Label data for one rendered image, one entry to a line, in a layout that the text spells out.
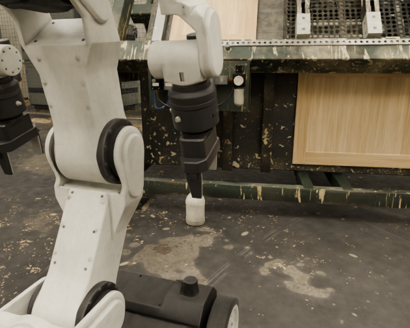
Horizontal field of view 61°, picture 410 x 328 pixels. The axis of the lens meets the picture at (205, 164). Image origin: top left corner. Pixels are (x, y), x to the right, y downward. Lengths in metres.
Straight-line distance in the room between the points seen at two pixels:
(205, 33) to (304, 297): 1.02
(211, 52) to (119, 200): 0.37
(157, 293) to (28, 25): 0.71
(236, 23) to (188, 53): 1.32
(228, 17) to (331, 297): 1.38
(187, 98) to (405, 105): 1.63
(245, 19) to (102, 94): 1.30
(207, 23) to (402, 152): 1.72
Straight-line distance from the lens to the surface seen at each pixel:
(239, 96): 1.68
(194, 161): 0.66
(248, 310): 1.28
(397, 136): 2.13
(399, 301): 1.47
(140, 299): 1.01
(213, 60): 0.60
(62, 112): 0.75
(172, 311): 0.96
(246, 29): 1.88
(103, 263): 0.81
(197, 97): 0.61
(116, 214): 0.78
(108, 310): 0.78
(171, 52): 0.62
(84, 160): 0.75
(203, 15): 0.58
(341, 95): 2.02
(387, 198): 1.97
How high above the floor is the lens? 0.79
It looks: 16 degrees down
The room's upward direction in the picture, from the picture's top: straight up
